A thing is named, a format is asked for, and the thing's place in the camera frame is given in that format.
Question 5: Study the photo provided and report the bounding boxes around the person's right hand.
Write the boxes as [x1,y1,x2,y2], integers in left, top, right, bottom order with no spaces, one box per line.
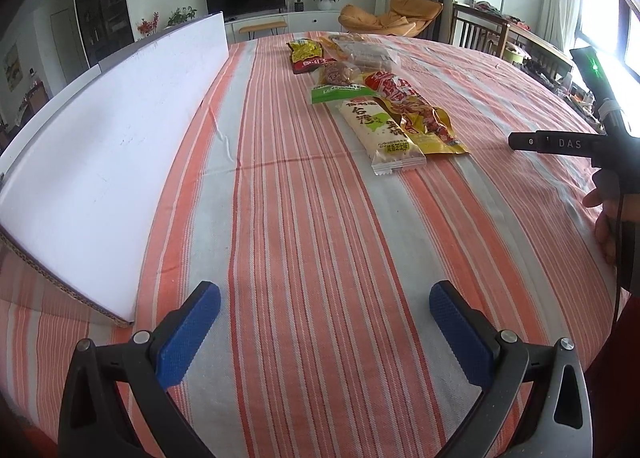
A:
[582,185,626,266]

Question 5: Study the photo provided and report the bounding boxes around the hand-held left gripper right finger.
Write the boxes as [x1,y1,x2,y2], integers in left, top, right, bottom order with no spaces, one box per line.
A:
[428,280,593,458]

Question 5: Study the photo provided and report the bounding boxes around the window with dark frame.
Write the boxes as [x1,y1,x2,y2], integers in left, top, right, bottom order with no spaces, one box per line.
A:
[575,0,640,104]

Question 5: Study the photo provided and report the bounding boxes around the framed wall picture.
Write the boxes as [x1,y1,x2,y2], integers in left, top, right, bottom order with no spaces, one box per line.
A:
[4,43,23,91]

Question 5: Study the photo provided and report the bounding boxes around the white cardboard box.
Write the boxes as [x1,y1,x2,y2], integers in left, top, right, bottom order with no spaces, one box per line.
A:
[0,11,230,328]

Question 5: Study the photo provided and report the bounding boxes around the green nut packet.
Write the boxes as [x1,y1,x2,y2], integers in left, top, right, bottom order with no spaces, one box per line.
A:
[310,62,368,106]

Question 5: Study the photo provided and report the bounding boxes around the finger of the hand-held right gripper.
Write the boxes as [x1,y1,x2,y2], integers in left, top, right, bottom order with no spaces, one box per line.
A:
[507,129,608,155]

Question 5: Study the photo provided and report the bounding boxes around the red flower arrangement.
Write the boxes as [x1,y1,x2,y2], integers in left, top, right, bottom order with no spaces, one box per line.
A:
[136,12,162,39]

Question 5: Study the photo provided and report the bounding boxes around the white green rice cake packet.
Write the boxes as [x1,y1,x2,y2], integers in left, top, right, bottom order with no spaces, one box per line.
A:
[337,97,427,177]

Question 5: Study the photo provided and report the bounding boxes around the green plant in white pot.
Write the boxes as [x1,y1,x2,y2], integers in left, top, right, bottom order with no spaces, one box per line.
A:
[166,5,198,29]

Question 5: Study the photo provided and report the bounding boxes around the wooden bench black legs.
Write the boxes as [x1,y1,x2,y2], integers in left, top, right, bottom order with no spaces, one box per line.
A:
[237,20,289,44]

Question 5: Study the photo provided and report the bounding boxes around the dining table with chairs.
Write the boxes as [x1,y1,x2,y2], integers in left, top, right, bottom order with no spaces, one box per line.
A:
[0,80,51,149]

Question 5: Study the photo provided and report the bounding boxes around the clear packet of brown pastries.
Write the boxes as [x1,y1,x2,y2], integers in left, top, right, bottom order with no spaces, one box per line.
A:
[347,40,402,74]

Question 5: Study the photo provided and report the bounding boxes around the cluttered wooden side table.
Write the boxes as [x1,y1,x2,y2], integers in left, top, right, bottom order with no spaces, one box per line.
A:
[505,20,601,124]

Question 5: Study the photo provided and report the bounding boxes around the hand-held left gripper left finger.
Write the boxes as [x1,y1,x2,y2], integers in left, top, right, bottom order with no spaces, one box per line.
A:
[59,280,222,458]

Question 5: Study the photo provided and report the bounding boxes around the dark wooden chair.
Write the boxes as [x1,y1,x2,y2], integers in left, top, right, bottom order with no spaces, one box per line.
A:
[450,2,511,59]

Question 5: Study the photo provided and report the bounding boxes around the white television cabinet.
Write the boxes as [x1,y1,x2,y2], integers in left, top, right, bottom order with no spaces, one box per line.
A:
[224,9,346,45]

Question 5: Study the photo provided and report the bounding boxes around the orange lounge chair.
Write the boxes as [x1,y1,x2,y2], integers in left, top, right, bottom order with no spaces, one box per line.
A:
[338,0,444,39]

